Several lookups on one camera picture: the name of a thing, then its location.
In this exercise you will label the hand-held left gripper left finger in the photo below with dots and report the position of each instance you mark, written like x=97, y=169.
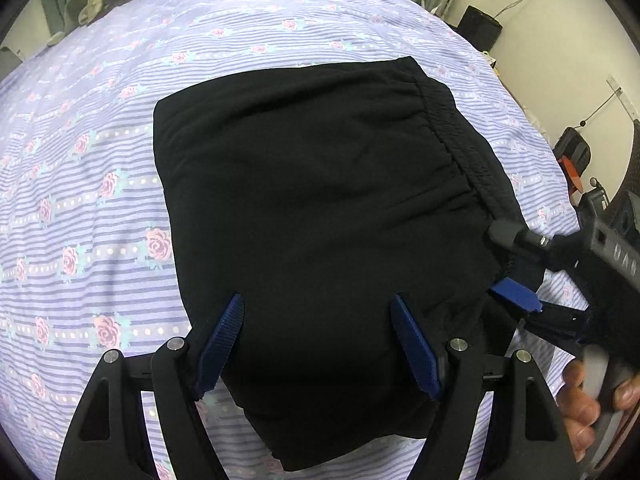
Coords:
x=220, y=350

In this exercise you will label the black orange device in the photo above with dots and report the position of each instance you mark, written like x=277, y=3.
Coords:
x=572, y=157

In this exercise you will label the person's right hand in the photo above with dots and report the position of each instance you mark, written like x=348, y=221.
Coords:
x=580, y=410

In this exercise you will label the purple floral bed quilt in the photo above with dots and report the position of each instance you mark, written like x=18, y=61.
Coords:
x=90, y=170

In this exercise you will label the black speaker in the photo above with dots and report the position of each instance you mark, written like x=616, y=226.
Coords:
x=479, y=27

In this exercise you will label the black pants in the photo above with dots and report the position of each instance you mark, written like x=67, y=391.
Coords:
x=320, y=220

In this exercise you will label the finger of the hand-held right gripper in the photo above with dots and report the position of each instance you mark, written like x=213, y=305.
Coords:
x=520, y=300
x=525, y=240

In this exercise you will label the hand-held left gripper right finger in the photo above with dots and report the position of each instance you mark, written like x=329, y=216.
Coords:
x=416, y=352

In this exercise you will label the white wall power strip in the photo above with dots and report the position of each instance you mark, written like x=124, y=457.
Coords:
x=619, y=96

